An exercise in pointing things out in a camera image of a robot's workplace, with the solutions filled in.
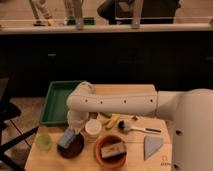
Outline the blue sponge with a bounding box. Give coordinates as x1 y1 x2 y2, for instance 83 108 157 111
58 128 76 149

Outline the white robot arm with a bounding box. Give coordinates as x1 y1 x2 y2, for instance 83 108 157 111
67 81 213 171

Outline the purple bowl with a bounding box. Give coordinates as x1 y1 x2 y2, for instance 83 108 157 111
57 134 84 158

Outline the white block in orange bowl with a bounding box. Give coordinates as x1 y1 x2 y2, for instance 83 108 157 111
101 142 126 159

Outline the orange bowl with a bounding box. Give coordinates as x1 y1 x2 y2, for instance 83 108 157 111
94 134 127 169

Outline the white round container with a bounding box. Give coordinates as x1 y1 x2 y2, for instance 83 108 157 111
85 119 102 137

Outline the green plastic tray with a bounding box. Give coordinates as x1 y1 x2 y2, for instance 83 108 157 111
40 80 81 126

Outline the green cucumber toy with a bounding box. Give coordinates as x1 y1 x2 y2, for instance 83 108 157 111
100 112 112 118

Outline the small green cup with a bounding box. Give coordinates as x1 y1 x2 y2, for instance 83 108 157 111
36 134 52 151

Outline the yellow banana toy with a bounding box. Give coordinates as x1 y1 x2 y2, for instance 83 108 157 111
105 114 120 129

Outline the black chair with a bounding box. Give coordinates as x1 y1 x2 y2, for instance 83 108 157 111
0 78 38 171

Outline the light blue folded cloth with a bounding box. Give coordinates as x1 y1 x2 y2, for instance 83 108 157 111
144 136 164 160

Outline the white handled dish brush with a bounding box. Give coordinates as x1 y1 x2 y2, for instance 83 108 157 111
118 120 160 134

